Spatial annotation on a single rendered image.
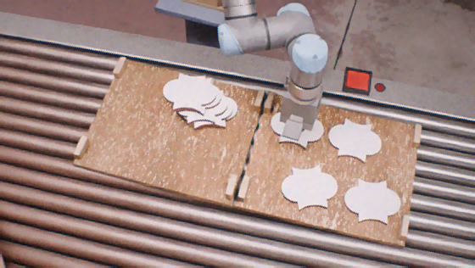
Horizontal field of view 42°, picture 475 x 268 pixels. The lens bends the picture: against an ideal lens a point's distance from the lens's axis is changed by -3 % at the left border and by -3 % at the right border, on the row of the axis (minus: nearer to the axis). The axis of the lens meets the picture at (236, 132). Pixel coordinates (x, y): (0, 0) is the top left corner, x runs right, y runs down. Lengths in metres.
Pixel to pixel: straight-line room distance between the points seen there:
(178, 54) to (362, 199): 0.66
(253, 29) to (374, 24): 1.84
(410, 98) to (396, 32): 1.46
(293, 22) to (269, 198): 0.42
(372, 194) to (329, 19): 1.76
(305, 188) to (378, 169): 0.20
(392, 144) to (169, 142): 0.57
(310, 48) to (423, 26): 1.96
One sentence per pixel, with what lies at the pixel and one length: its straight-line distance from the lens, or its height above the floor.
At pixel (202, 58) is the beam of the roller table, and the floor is 0.91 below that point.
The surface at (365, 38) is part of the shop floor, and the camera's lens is 3.17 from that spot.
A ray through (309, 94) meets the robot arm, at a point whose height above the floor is 1.13.
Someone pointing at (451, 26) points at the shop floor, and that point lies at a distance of 3.36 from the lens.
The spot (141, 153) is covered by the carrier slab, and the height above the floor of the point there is 0.94.
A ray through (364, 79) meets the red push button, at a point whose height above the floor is 0.93.
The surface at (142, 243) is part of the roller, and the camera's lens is 1.52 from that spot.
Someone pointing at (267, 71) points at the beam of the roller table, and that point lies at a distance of 1.78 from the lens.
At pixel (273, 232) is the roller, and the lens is 1.53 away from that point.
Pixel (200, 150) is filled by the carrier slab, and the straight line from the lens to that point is 1.60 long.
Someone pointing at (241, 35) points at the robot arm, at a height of 1.23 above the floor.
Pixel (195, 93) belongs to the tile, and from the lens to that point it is 1.63.
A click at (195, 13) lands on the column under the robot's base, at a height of 0.87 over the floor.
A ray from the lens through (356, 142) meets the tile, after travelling 1.64.
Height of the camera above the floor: 2.30
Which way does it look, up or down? 56 degrees down
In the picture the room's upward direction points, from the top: 2 degrees clockwise
